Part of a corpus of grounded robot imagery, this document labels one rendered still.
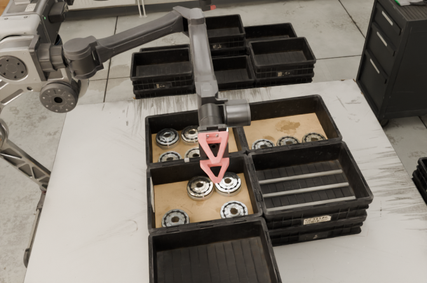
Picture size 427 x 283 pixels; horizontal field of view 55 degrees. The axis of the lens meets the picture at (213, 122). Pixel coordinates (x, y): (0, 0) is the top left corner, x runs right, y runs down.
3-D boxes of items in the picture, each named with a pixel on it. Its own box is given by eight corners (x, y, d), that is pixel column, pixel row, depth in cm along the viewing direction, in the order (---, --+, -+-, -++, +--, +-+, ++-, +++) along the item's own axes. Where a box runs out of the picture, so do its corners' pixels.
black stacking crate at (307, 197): (263, 234, 151) (264, 216, 143) (246, 172, 172) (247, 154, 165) (368, 218, 154) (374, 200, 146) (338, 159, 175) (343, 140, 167)
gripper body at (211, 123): (227, 160, 99) (224, 138, 104) (227, 129, 92) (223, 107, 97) (201, 163, 99) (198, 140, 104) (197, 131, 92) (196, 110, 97)
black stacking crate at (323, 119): (246, 172, 173) (246, 153, 165) (234, 124, 194) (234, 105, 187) (338, 159, 175) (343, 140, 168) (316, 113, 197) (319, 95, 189)
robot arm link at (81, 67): (65, 60, 130) (60, 46, 127) (97, 58, 131) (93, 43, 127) (59, 78, 124) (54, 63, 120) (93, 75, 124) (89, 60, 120)
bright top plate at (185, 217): (161, 234, 147) (161, 233, 147) (161, 210, 155) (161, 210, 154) (189, 231, 148) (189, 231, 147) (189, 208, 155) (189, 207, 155)
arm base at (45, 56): (47, 67, 133) (34, 34, 125) (72, 64, 134) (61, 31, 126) (41, 82, 127) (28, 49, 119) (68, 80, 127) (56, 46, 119)
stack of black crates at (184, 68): (141, 130, 292) (129, 78, 261) (142, 102, 314) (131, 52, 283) (197, 124, 293) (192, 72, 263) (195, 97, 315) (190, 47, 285)
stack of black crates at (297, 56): (253, 118, 295) (255, 66, 265) (247, 92, 317) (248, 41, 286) (309, 112, 297) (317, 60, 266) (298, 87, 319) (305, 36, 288)
